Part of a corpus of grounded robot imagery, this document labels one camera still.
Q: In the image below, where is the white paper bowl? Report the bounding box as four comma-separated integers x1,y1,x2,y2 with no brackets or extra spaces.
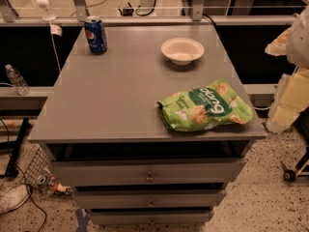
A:
161,38,204,66

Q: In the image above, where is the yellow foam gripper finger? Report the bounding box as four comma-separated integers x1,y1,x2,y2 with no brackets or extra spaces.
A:
266,69,309,133
265,28,291,56

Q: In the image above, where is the blue Pepsi can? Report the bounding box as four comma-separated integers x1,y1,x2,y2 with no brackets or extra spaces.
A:
84,16,107,54

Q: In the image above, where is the grey drawer cabinet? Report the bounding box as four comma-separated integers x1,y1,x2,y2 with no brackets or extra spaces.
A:
29,23,266,214

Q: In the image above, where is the grey drawer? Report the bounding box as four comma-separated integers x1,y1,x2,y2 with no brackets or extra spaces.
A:
89,210,213,225
74,189,226,209
51,158,246,187

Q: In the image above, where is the white sneaker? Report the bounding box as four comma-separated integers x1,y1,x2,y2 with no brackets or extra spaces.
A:
0,185,29,214

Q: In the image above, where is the middle grey drawer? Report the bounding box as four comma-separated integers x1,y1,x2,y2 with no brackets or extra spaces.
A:
74,189,226,209

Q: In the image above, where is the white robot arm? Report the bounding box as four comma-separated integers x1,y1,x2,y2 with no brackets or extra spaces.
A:
265,6,309,132

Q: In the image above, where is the small toy on floor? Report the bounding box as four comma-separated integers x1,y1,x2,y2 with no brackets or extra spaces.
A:
48,177,72,196

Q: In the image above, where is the black metal stand leg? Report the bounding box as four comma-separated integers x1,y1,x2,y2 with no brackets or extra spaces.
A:
0,117,30,178

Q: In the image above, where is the black caster wheel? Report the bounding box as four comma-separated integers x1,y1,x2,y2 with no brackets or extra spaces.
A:
280,161,296,182

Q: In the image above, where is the bottom grey drawer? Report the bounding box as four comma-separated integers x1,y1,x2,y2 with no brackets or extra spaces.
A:
89,210,213,225

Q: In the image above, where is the top grey drawer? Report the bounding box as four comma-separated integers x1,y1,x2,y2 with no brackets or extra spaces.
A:
51,158,246,187

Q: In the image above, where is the wire mesh basket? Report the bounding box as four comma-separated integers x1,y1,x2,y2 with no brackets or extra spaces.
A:
24,147,51,189

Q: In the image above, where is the black floor cable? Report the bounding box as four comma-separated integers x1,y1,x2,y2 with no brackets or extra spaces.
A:
0,117,48,232

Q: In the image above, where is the clear plastic water bottle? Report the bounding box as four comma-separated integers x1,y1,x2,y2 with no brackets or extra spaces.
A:
5,64,30,96

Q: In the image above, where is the black power adapter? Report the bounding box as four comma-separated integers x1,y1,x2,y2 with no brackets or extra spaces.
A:
119,3,134,16

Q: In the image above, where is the green rice chip bag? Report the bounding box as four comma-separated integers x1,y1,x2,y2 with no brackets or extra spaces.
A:
157,78,254,131

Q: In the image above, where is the white desk lamp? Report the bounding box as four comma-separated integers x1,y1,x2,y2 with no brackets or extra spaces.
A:
36,0,57,21

